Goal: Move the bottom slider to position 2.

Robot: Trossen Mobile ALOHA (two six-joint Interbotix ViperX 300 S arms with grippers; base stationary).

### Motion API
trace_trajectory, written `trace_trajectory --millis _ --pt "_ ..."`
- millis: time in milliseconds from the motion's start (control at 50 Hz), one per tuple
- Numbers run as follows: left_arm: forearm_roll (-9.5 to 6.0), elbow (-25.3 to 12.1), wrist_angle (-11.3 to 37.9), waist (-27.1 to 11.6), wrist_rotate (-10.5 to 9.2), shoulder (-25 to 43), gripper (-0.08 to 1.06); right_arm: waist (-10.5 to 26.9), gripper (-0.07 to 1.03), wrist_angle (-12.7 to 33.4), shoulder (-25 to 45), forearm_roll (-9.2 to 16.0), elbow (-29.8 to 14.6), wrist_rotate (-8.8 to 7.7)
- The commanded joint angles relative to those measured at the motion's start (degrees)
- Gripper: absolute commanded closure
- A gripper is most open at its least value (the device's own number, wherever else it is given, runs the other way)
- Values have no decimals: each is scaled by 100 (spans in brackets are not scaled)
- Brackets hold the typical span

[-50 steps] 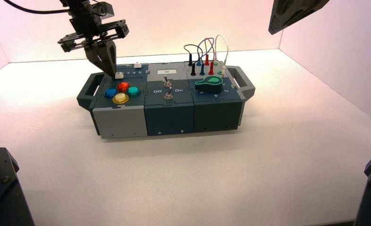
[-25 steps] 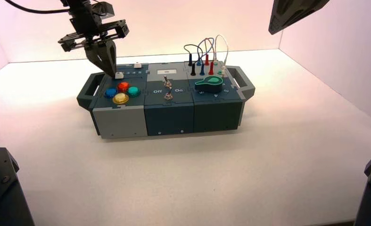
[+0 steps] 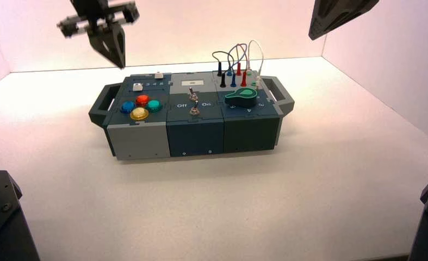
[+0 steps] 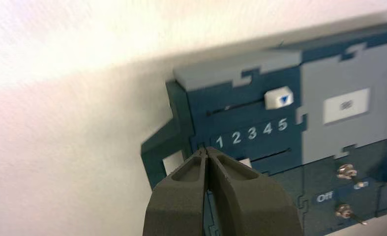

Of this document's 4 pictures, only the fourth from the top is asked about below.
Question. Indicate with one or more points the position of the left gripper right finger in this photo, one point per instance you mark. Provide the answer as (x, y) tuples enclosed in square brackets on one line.
[(245, 202)]

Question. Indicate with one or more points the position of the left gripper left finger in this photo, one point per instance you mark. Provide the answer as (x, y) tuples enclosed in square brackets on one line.
[(177, 205)]

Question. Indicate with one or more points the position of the plain white slider knob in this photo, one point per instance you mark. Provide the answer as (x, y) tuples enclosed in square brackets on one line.
[(245, 162)]

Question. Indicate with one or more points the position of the white slider knob blue triangle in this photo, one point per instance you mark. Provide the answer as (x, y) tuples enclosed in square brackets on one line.
[(278, 97)]

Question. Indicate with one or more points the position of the grey and teal control box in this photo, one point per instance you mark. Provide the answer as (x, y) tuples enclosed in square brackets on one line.
[(278, 146)]

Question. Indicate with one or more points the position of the metal toggle switch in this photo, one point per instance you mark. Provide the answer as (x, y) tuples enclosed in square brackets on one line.
[(346, 172), (344, 211)]

